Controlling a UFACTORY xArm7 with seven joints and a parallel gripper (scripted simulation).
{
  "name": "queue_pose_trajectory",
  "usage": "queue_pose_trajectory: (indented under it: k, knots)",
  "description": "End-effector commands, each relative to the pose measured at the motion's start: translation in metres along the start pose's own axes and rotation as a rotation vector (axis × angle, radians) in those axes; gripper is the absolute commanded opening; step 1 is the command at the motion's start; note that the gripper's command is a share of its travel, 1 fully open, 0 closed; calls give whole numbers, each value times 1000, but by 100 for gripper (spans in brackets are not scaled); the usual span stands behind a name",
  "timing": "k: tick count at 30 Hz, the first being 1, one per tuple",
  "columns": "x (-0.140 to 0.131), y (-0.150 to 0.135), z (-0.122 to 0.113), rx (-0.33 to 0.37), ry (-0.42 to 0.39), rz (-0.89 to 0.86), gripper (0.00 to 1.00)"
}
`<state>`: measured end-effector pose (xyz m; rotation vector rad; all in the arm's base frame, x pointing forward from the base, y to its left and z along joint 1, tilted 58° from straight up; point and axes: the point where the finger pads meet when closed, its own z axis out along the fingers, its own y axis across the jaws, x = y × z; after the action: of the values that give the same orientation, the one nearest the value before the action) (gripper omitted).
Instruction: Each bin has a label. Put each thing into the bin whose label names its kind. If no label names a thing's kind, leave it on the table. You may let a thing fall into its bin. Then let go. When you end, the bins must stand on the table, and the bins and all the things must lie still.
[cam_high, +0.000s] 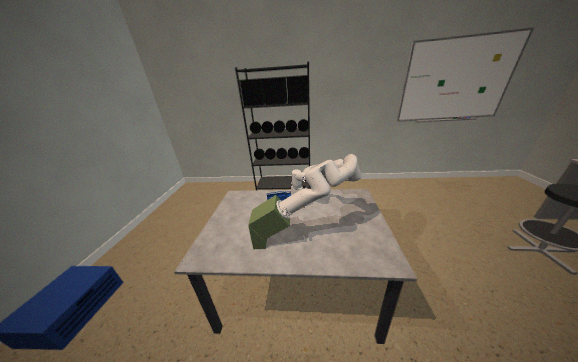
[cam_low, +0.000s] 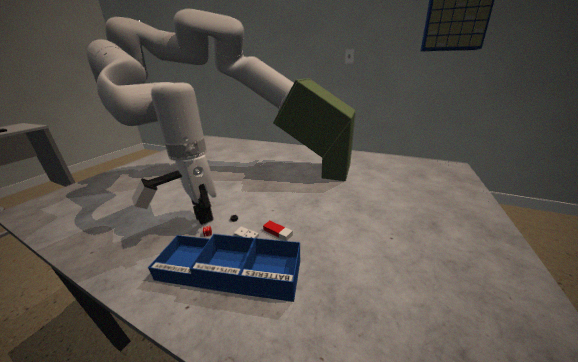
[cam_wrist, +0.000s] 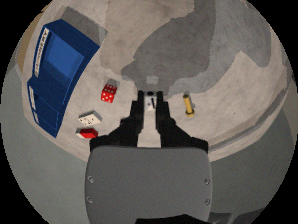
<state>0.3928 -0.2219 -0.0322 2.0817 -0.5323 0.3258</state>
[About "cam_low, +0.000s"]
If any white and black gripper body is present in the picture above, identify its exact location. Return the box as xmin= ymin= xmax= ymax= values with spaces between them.
xmin=169 ymin=150 xmax=217 ymax=203

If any white domino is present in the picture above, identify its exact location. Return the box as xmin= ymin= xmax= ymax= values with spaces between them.
xmin=234 ymin=226 xmax=259 ymax=238

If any blue three-compartment bin tray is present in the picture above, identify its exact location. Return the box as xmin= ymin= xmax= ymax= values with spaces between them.
xmin=148 ymin=234 xmax=300 ymax=302

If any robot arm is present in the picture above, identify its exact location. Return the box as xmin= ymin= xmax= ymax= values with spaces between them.
xmin=87 ymin=9 xmax=294 ymax=209

